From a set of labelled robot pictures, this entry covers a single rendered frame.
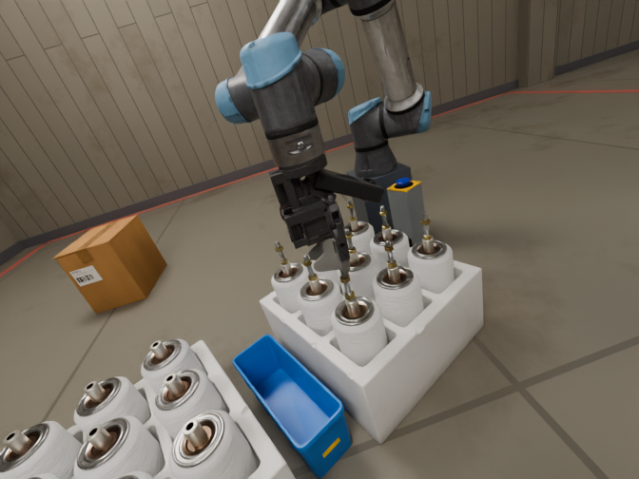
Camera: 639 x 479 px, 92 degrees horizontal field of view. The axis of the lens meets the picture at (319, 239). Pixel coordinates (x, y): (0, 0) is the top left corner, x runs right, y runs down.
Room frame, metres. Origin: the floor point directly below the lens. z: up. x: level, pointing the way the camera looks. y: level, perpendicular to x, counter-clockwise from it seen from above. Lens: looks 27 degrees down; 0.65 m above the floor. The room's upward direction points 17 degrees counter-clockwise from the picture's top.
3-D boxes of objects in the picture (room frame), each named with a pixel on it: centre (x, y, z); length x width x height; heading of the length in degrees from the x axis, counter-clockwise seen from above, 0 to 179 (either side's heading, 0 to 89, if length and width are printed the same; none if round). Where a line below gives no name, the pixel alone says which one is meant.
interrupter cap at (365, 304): (0.45, -0.02, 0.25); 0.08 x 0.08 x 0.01
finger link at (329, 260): (0.43, -0.01, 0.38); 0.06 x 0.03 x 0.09; 95
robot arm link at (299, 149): (0.45, -0.01, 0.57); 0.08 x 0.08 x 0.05
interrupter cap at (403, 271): (0.51, -0.12, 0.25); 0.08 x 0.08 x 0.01
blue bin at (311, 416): (0.47, 0.17, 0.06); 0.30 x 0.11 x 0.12; 31
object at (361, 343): (0.45, -0.02, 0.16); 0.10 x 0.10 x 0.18
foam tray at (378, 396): (0.62, -0.06, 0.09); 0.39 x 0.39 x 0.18; 31
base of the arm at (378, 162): (1.08, -0.27, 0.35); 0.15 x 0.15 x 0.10
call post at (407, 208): (0.83, -0.28, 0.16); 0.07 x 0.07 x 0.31; 31
